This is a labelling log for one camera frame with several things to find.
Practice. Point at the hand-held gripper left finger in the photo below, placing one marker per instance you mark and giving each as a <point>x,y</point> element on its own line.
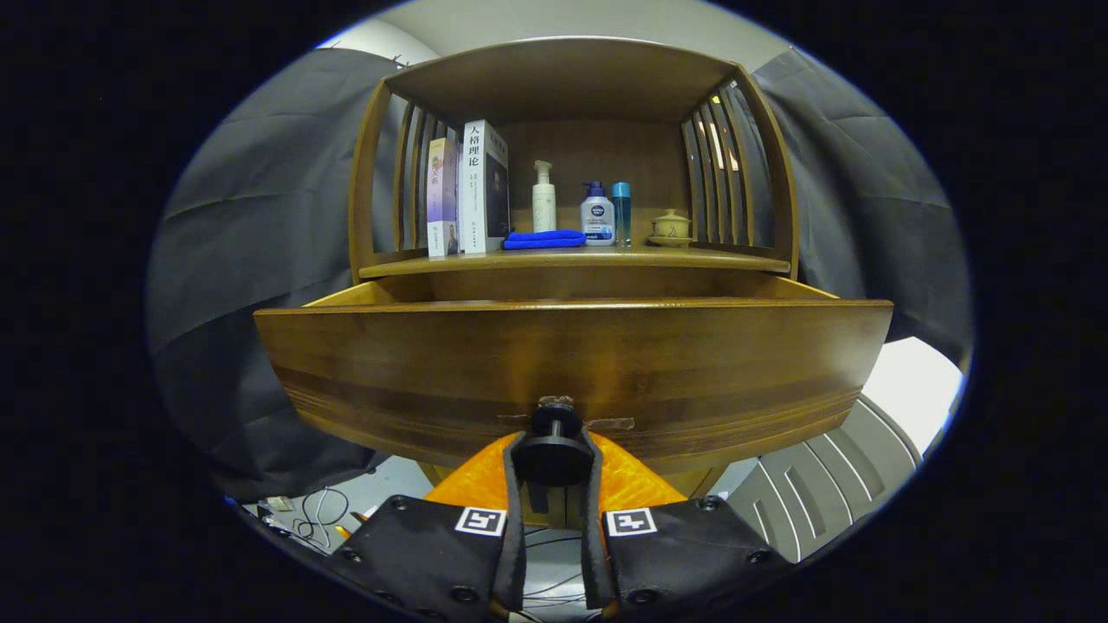
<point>433,554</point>

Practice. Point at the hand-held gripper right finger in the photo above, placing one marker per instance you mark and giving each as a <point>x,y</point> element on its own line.
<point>684,554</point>

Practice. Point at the black drawer knob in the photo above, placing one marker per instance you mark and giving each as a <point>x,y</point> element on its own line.
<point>554,454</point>

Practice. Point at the brown wooden drawer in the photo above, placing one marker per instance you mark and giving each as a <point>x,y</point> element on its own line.
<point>433,363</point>

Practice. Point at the wooden countertop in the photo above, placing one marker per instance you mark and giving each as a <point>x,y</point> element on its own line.
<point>589,257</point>

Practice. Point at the brown wooden cabinet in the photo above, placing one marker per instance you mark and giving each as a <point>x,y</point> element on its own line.
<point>563,78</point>

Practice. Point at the grey ribbed plastic panel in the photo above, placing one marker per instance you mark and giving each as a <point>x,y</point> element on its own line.
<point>805,493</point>

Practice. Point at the beige lidded teacup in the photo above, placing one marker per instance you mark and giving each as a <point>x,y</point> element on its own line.
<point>671,228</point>

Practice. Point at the blue folded cloth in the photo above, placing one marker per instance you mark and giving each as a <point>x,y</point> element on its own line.
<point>541,240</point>

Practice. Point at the white bottle with blue cap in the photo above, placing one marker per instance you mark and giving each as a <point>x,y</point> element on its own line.
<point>597,221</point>

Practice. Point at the clear blue bottle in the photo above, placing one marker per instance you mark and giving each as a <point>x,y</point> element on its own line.
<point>621,212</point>

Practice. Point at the purple book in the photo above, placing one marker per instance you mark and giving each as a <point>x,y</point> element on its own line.
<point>441,190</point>

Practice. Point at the white book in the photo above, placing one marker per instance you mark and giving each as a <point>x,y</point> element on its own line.
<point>474,190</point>

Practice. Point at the white pump bottle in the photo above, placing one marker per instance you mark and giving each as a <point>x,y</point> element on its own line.
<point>544,203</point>

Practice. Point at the black backdrop cloth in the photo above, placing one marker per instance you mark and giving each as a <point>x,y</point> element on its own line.
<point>251,216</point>

